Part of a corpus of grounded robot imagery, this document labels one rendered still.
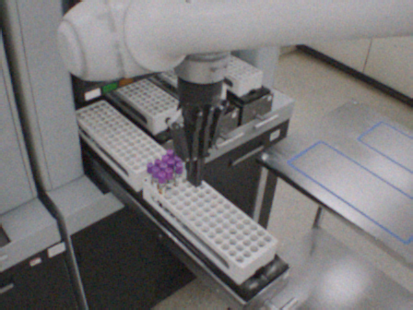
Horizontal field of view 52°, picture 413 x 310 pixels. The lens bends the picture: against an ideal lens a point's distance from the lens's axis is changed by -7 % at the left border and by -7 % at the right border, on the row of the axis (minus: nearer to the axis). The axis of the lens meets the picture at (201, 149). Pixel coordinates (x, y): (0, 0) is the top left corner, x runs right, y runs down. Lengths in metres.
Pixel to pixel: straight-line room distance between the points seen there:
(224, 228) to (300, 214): 1.30
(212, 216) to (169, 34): 0.49
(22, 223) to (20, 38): 0.43
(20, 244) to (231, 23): 0.76
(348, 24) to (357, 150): 0.76
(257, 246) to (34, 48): 0.58
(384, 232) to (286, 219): 1.15
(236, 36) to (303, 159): 0.69
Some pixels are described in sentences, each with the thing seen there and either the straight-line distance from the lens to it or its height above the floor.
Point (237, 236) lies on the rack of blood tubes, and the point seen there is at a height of 0.86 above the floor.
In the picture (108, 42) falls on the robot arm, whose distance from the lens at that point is 0.51.
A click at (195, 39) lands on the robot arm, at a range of 0.47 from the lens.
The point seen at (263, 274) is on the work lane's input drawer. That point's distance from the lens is 0.86.
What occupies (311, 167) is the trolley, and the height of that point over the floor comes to 0.82.
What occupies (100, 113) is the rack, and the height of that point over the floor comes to 0.86.
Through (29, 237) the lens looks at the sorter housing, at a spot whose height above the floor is 0.72.
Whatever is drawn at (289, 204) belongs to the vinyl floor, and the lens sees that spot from 2.18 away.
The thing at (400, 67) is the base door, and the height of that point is 0.25.
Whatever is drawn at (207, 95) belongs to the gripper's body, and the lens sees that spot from 0.71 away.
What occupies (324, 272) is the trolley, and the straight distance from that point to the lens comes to 1.58.
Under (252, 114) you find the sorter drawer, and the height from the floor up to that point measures 0.76.
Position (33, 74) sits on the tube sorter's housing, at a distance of 0.95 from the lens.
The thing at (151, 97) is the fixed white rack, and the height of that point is 0.86.
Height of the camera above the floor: 1.50
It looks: 38 degrees down
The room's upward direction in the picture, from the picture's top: 4 degrees clockwise
